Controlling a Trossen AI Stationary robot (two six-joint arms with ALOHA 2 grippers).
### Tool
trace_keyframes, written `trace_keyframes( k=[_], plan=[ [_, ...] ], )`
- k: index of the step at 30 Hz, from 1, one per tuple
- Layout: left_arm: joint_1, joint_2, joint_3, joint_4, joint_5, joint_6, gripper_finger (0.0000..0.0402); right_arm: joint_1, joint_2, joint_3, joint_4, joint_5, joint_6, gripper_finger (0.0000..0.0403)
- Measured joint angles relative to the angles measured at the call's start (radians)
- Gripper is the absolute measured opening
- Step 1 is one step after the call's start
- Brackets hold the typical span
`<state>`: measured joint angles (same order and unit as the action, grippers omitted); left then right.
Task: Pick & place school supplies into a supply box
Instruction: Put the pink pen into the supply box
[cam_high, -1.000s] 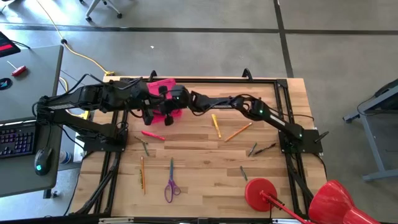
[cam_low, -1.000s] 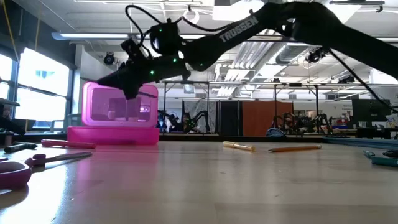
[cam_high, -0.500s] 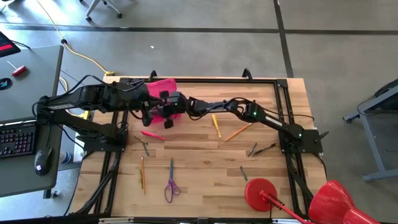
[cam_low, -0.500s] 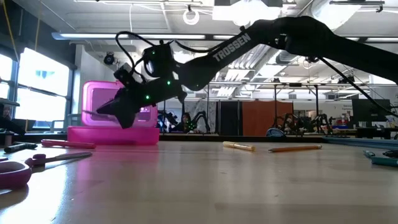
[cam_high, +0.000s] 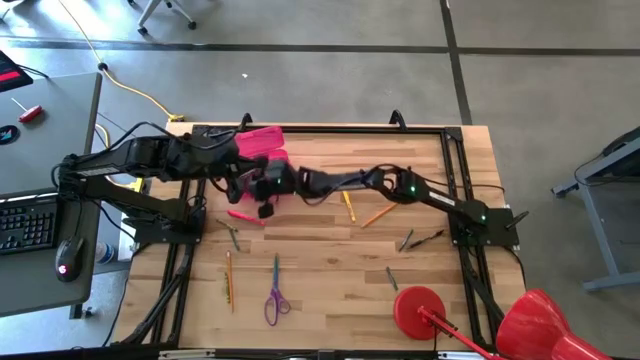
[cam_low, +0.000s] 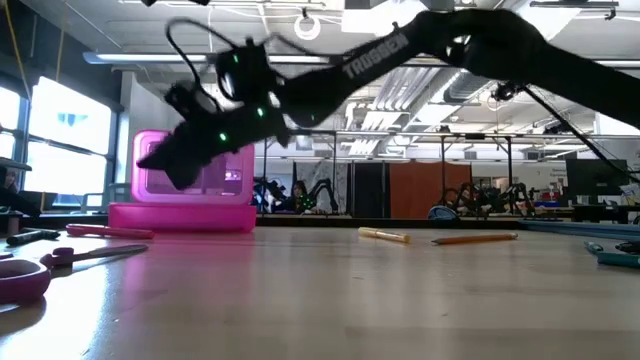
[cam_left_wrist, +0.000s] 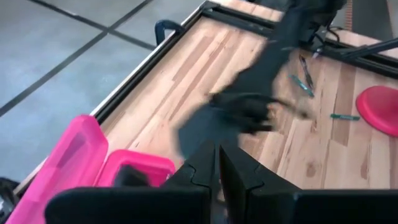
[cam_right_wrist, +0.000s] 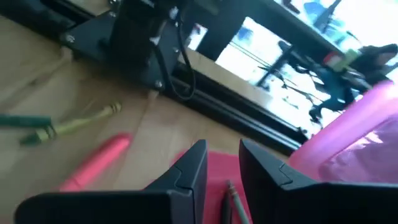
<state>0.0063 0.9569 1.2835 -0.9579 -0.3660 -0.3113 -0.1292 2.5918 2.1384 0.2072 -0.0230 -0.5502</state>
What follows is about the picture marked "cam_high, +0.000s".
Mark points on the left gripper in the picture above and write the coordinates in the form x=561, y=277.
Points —
x=231, y=160

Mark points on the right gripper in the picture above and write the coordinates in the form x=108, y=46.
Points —
x=277, y=182

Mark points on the pink plastic pencil box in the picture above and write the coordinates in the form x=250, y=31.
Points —
x=260, y=141

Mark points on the red marker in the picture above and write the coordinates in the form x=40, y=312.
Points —
x=246, y=217

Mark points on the short olive pencil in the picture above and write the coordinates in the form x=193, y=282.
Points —
x=226, y=225

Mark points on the short dark green pencil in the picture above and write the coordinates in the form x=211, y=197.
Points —
x=234, y=240

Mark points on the yellow highlighter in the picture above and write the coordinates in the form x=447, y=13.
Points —
x=349, y=206

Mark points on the orange pencil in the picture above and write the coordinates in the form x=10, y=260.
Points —
x=229, y=280
x=378, y=215

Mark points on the green patterned pencil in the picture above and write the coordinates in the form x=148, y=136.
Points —
x=226, y=289

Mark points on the dark grey pen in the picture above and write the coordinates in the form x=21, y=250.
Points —
x=405, y=240
x=391, y=278

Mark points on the long black pen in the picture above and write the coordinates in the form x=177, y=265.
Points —
x=425, y=239

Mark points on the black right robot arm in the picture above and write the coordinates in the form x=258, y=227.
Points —
x=430, y=197

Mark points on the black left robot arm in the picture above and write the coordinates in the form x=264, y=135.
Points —
x=125, y=157

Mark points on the white box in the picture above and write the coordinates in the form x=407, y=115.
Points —
x=125, y=247

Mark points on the black table clamp hook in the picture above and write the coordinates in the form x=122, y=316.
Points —
x=397, y=119
x=245, y=120

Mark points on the office chair with grey base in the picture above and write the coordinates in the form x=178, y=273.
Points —
x=150, y=12

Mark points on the red desk lamp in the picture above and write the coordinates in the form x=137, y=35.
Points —
x=415, y=310

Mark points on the black computer mouse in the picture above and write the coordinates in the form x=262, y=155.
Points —
x=69, y=257

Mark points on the grey desk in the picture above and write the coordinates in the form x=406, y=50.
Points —
x=50, y=125

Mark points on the black backlit keyboard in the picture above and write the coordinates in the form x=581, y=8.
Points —
x=27, y=227

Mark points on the black clamp lever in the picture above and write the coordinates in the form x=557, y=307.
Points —
x=517, y=220

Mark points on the round dark sticker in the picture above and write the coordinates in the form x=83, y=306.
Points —
x=7, y=135

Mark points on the black rounded device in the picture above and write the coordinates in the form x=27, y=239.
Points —
x=622, y=145

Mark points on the grey metal table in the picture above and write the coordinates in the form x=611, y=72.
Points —
x=625, y=162

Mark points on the black aluminium frame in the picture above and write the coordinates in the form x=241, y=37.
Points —
x=325, y=130

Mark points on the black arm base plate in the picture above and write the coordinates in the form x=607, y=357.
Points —
x=150, y=235
x=500, y=225

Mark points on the black stereo camera box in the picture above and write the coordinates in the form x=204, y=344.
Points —
x=325, y=356

